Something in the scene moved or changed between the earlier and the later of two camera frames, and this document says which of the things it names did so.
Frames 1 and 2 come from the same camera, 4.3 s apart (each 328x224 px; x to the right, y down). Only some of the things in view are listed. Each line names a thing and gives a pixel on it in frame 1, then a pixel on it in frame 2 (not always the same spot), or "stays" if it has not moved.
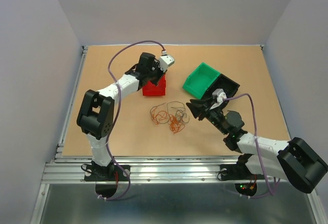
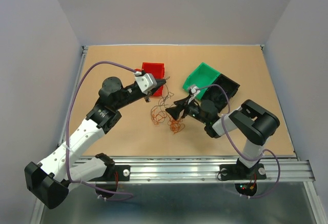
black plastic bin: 229,86 stays
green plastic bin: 200,80 stays
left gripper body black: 156,73 -> 130,96
